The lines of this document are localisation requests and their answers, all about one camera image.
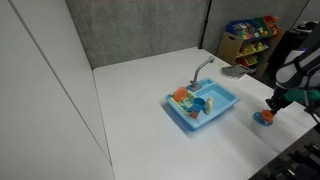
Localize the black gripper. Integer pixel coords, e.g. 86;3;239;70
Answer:
265;87;291;114

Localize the orange mug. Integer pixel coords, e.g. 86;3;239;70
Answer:
262;110;274;123

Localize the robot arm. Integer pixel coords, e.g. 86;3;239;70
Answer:
266;26;320;123

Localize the blue plate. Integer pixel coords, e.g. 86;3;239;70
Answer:
253;112;272;126

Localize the orange plate in rack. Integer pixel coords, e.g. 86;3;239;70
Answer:
173;87;187;102

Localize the black equipment at table edge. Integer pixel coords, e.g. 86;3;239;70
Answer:
249;125;320;180

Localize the wooden toy shelf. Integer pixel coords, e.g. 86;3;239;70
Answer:
216;15;285;77

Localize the beige sponge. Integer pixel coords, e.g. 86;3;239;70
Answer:
205;97;214;115

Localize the blue cup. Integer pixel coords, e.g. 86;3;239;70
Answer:
192;97;205;112

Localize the grey toy faucet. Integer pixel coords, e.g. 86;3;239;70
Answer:
189;56;216;92

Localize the red cup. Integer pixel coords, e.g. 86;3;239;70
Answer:
190;111;199;119

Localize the blue toy sink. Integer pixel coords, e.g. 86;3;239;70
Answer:
165;78;240;131

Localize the black tripod pole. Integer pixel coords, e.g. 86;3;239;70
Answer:
198;0;213;49

